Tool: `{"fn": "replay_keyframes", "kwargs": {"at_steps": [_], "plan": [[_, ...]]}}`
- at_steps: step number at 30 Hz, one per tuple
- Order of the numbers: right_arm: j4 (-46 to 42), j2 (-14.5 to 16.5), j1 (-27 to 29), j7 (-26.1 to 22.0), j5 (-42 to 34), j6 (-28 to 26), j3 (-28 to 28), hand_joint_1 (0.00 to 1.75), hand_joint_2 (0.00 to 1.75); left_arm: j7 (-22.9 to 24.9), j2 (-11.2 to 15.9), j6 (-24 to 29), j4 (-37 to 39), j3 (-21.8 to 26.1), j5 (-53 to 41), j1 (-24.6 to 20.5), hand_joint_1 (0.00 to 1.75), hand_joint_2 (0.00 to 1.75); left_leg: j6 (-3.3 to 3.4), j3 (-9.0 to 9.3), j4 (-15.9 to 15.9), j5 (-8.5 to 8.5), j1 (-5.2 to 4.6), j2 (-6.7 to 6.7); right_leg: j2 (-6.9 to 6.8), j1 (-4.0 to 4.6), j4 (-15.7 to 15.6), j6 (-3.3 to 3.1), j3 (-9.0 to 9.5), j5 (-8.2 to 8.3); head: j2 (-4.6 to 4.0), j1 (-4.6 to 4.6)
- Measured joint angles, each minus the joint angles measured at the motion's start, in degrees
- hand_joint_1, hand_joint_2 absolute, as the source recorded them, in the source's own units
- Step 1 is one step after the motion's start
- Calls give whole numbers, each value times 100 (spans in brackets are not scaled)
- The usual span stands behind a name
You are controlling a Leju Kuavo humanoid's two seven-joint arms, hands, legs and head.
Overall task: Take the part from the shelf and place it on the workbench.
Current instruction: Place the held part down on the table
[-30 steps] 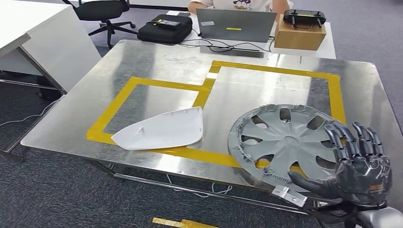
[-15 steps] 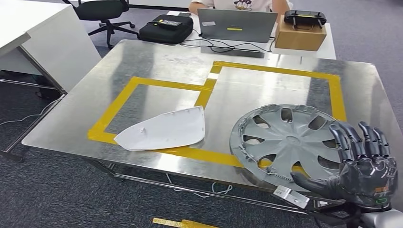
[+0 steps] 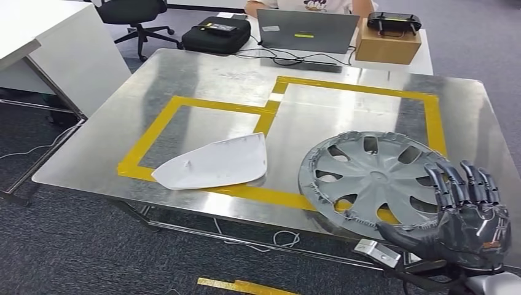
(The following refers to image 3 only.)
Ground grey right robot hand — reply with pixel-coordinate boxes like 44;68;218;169
376;160;512;273

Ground silver plastic wheel hubcap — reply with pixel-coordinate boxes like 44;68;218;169
297;131;450;241

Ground white plastic cover part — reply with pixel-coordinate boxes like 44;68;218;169
151;132;268;191

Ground stainless steel workbench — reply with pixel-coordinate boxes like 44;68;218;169
0;0;95;207
31;48;521;272

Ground yellow tape on workbench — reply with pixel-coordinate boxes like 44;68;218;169
117;76;448;226

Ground brown cardboard box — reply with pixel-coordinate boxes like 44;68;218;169
355;17;423;66

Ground yellow floor tape marking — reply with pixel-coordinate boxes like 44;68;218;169
197;277;300;295

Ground black remote controller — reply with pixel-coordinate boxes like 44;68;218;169
367;12;423;37

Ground grey laptop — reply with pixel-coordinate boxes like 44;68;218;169
256;9;361;55

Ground person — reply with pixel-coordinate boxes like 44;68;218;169
244;0;379;19

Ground black carrying case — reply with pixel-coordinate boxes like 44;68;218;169
181;16;252;55

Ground black office chair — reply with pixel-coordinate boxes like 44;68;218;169
95;0;182;63

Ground white panel desk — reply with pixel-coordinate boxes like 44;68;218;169
0;3;132;119

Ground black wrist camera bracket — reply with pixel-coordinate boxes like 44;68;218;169
382;258;469;295

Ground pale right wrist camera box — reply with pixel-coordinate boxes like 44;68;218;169
353;238;402;270

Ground white floor cable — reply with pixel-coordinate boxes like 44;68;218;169
212;218;301;253

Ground black desk cables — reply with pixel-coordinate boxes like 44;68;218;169
233;34;357;67

